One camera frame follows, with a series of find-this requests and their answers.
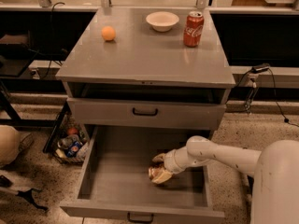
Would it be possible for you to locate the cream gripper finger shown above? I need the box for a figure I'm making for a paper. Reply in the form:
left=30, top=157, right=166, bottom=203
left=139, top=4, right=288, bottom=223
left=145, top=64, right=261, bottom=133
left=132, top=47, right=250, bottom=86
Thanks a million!
left=150, top=169, right=172, bottom=184
left=152, top=153, right=165, bottom=163

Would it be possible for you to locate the orange soda can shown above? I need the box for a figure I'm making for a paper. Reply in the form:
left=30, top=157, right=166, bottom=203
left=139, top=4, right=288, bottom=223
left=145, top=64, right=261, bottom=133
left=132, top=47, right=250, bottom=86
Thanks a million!
left=149, top=164, right=172, bottom=184

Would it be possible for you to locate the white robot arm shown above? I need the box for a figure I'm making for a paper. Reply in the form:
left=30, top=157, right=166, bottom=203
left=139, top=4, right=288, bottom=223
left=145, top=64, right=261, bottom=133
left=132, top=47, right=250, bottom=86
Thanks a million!
left=149, top=136, right=299, bottom=224

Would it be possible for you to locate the white rounded robot base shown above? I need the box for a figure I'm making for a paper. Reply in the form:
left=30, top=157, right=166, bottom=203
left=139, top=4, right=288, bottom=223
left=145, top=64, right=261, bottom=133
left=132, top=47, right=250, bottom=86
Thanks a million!
left=0, top=125, right=21, bottom=167

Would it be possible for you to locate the open grey lower drawer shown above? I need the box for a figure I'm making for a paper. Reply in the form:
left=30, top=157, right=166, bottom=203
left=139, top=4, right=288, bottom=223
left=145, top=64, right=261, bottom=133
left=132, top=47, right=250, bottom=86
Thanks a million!
left=60, top=126, right=224, bottom=224

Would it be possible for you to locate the closed grey upper drawer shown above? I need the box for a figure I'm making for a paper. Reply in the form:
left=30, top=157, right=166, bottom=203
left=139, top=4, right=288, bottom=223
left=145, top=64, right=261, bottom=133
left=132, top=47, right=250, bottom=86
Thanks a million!
left=67, top=98, right=226, bottom=131

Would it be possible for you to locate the grey drawer cabinet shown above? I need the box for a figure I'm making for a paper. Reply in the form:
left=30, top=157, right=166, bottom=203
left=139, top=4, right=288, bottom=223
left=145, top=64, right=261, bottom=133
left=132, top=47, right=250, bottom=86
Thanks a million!
left=55, top=7, right=236, bottom=141

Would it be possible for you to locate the blue can in basket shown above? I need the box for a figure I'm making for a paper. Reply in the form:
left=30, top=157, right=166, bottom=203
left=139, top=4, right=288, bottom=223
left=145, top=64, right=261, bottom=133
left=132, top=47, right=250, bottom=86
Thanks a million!
left=64, top=141, right=82, bottom=158

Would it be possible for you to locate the red cola can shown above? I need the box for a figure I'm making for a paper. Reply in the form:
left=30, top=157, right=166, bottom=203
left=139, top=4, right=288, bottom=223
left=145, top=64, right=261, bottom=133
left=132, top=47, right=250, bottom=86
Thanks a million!
left=183, top=11, right=205, bottom=48

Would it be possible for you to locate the orange fruit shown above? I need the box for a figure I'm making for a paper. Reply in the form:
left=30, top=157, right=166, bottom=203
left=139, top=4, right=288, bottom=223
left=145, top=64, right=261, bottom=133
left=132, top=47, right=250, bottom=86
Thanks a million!
left=101, top=26, right=116, bottom=41

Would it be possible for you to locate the white bowl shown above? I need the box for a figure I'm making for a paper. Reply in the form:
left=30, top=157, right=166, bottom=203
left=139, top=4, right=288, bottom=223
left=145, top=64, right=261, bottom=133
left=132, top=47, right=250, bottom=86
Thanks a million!
left=146, top=11, right=179, bottom=32

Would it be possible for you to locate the black tripod leg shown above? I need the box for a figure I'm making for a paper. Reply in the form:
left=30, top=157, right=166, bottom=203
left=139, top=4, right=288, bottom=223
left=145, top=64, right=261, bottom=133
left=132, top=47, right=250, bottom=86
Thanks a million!
left=0, top=175, right=49, bottom=212

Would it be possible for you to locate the wire basket of items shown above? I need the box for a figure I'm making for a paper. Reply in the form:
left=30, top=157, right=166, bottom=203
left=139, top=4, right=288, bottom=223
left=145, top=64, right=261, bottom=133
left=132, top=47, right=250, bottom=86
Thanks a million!
left=51, top=113, right=89, bottom=165

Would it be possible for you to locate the black power adapter with cable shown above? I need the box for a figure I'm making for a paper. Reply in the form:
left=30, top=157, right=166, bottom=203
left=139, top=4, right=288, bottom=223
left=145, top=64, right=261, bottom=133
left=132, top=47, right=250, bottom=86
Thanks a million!
left=235, top=63, right=298, bottom=127

